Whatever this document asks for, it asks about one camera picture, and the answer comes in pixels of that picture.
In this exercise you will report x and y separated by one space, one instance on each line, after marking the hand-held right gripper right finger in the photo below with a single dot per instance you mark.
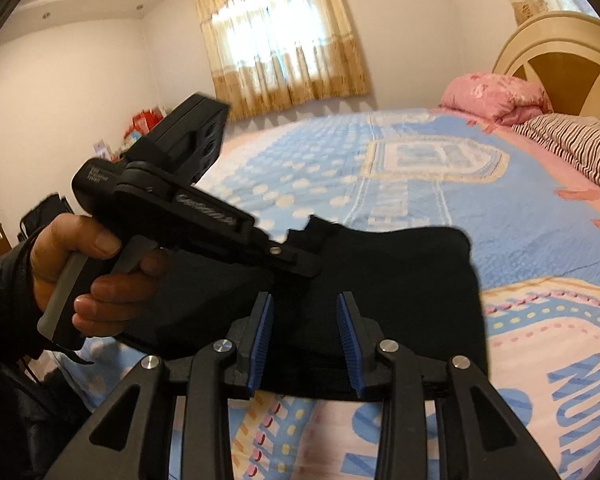
350 340

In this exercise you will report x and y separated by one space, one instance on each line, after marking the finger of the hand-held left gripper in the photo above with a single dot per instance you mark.
290 260

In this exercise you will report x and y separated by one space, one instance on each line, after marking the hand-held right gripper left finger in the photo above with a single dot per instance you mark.
261 340

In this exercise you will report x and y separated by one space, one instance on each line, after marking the black pants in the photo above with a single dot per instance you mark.
405 285

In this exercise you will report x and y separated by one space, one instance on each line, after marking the person's left hand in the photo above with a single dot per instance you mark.
70 235

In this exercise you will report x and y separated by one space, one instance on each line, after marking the blue dotted printed bedsheet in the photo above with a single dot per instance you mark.
330 170

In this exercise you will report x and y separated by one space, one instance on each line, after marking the beige window curtain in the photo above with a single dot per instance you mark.
280 70

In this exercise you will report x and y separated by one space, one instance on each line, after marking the person's dark clothing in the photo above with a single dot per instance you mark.
20 420

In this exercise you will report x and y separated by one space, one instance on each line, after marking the pink floral pillow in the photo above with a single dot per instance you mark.
490 95

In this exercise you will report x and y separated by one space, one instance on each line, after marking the striped pillow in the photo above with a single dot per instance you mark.
580 145

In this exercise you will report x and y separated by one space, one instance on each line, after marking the cream wooden headboard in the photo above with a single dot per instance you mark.
570 67

